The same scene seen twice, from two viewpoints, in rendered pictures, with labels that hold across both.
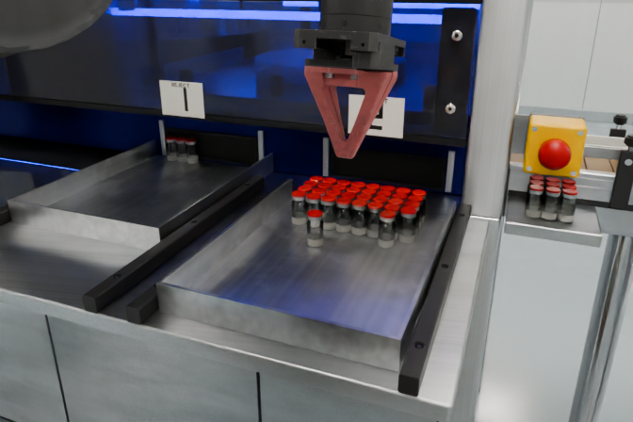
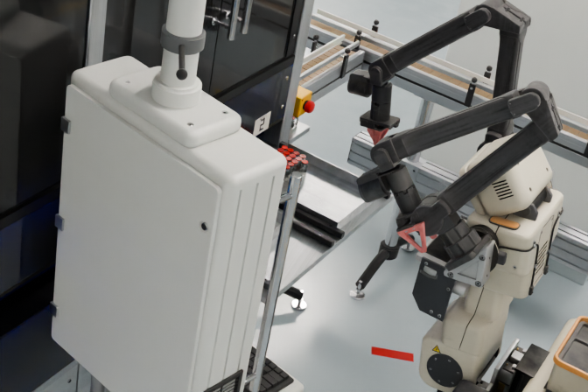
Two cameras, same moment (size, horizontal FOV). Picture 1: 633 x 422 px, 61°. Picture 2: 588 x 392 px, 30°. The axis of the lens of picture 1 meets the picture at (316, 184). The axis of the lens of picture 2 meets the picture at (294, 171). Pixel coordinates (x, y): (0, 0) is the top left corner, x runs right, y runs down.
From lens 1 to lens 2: 3.14 m
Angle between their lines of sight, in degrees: 75
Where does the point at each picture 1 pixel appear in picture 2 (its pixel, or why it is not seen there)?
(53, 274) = (299, 255)
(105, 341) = not seen: hidden behind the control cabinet
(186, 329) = (348, 228)
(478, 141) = (287, 114)
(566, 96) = not seen: outside the picture
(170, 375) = not seen: hidden behind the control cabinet
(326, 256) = (307, 189)
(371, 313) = (350, 192)
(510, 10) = (299, 61)
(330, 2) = (386, 114)
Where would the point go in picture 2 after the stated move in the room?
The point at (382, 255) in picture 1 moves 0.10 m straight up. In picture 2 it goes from (311, 177) to (317, 150)
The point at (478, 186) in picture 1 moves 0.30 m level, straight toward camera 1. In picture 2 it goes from (284, 132) to (368, 168)
